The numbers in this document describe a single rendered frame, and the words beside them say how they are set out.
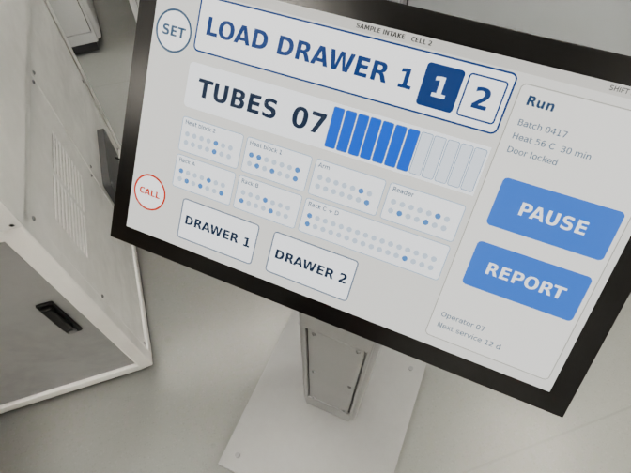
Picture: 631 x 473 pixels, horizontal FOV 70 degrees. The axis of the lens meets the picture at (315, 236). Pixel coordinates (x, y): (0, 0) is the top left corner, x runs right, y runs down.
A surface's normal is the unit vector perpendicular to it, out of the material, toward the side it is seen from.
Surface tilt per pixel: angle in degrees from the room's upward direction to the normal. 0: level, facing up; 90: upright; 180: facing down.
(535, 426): 0
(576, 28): 90
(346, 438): 3
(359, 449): 3
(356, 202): 50
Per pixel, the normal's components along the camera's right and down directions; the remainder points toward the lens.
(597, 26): -0.95, 0.26
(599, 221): -0.30, 0.24
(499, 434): 0.00, -0.55
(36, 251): 0.32, 0.79
